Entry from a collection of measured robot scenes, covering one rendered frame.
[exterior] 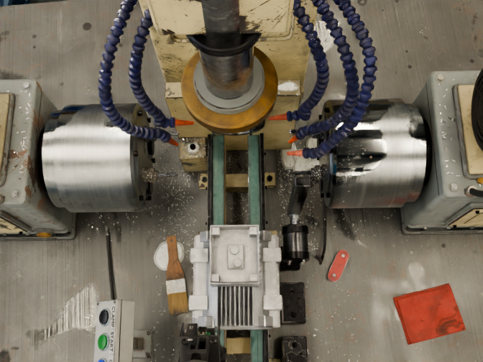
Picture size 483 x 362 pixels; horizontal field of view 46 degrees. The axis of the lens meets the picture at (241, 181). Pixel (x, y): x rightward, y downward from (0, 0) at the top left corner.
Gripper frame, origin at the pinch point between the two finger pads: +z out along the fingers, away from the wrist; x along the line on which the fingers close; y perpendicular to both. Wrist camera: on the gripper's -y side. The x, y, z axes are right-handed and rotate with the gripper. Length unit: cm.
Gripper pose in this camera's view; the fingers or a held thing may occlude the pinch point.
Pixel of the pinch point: (205, 335)
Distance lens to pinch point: 120.8
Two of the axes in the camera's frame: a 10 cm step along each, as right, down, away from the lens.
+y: -0.2, -9.7, -2.3
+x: -10.0, 0.2, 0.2
